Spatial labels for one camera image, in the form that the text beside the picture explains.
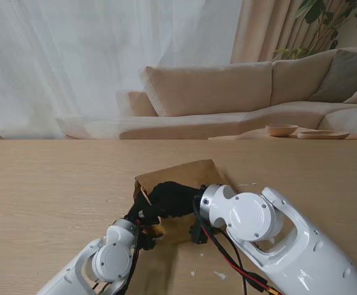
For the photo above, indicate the grey cushion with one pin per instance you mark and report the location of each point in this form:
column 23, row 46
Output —
column 344, row 77

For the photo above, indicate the shallow wooden dish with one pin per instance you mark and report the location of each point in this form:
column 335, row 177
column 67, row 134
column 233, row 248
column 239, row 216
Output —
column 322, row 135

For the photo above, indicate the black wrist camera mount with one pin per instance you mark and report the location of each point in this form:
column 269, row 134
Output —
column 199, row 233
column 148, row 243

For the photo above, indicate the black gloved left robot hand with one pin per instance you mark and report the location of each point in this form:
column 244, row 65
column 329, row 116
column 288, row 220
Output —
column 142, row 212

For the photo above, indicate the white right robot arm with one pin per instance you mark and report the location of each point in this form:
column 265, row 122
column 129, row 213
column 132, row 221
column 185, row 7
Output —
column 288, row 233

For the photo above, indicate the brown paper bag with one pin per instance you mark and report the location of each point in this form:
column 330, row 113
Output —
column 190, row 175

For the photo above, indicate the beige sofa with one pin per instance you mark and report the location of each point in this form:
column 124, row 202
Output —
column 209, row 89

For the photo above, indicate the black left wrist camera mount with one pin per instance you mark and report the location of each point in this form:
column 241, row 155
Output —
column 148, row 243

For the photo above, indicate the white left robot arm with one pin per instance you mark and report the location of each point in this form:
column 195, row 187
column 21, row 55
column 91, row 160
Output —
column 104, row 261

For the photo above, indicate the beige curtain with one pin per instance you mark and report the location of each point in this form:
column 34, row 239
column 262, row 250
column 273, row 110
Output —
column 258, row 30

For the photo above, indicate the low wooden coffee table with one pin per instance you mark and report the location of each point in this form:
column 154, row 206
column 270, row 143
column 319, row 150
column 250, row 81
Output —
column 255, row 134

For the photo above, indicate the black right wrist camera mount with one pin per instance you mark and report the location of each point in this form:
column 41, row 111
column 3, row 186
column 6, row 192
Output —
column 199, row 233

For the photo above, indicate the wooden bowl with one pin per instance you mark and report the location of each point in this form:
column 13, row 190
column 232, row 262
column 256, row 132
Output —
column 281, row 129

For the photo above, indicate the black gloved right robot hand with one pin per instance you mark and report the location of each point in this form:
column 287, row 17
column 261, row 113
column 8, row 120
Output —
column 175, row 199

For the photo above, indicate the white sheer curtain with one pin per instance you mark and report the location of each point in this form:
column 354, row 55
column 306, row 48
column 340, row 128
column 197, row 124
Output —
column 73, row 61

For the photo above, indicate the green leafy houseplant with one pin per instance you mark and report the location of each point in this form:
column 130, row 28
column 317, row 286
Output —
column 315, row 10

